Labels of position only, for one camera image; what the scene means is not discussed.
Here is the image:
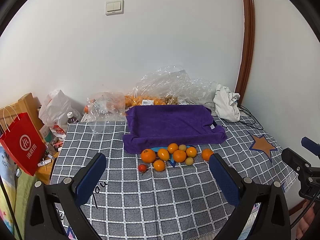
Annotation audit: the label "white plastic bag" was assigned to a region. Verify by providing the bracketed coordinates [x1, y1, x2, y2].
[39, 89, 82, 139]

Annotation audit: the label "purple towel covered tray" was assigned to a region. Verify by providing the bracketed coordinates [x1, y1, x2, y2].
[123, 105, 227, 154]

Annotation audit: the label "brown wooden door frame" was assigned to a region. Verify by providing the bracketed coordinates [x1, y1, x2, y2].
[235, 0, 255, 104]

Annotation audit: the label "grey checked tablecloth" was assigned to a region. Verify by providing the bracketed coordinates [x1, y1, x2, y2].
[50, 116, 297, 239]

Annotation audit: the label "white wall light switch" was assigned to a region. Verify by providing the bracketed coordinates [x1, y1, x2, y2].
[105, 0, 124, 16]

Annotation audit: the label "small red tomato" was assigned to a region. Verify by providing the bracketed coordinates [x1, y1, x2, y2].
[138, 164, 148, 173]

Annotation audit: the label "yellow-green fruit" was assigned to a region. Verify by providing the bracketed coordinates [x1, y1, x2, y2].
[185, 157, 194, 165]
[178, 144, 187, 152]

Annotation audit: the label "dark bottle white cap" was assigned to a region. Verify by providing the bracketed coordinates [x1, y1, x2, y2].
[67, 112, 78, 125]

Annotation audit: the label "red paper shopping bag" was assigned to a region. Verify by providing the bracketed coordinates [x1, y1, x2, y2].
[1, 112, 46, 176]

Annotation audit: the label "small clear plastic bag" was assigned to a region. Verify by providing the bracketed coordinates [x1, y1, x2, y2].
[87, 92, 126, 133]

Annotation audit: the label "bagged oranges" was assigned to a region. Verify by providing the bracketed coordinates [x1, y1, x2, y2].
[124, 95, 178, 108]

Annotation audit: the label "oval orange mandarin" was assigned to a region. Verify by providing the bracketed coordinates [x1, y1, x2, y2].
[157, 148, 170, 161]

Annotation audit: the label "large stemmed orange mandarin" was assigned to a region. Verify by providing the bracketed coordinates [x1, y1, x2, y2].
[140, 148, 156, 164]

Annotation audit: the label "white crumpled towel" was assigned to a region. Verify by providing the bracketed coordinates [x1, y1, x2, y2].
[213, 84, 240, 122]

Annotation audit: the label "person's right hand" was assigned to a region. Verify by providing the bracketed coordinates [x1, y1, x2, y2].
[296, 203, 315, 239]

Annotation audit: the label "black cable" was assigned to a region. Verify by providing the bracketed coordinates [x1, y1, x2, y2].
[211, 101, 265, 131]

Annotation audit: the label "large clear plastic bag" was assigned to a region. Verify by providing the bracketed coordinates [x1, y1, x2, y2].
[127, 66, 217, 110]

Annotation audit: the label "orange kumquat front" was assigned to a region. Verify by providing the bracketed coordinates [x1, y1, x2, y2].
[153, 159, 165, 172]

